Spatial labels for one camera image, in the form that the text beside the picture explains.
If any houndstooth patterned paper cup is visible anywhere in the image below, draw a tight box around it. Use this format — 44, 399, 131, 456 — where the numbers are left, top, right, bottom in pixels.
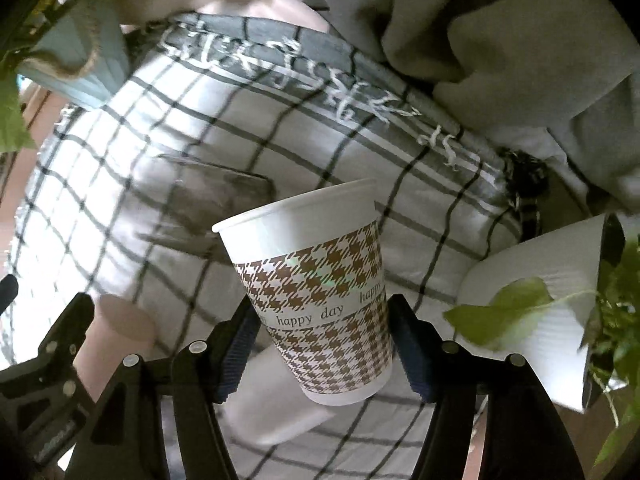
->
212, 179, 393, 406

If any pink plastic cup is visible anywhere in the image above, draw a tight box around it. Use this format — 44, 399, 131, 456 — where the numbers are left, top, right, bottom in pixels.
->
74, 295, 156, 402

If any white frosted cup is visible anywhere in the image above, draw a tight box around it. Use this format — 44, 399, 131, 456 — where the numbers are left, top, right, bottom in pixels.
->
221, 346, 336, 446

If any dark smoky glass cup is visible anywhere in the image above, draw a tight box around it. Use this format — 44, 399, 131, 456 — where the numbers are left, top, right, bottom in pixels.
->
134, 154, 276, 264

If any green leafy plant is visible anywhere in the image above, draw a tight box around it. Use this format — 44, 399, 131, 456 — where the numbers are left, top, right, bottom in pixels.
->
444, 216, 639, 477

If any white ribbed plant pot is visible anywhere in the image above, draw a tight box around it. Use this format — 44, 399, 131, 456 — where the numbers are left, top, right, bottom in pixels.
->
444, 214, 625, 413

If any checkered grey white tablecloth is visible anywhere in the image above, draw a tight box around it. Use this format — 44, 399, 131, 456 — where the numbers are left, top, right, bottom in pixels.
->
0, 12, 551, 480

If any blue ribbed flower vase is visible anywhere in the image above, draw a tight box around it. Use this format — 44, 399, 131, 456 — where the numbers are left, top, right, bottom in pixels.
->
17, 0, 130, 110

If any grey curtain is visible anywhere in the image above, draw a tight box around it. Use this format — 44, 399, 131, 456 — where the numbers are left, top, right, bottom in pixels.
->
304, 0, 639, 210

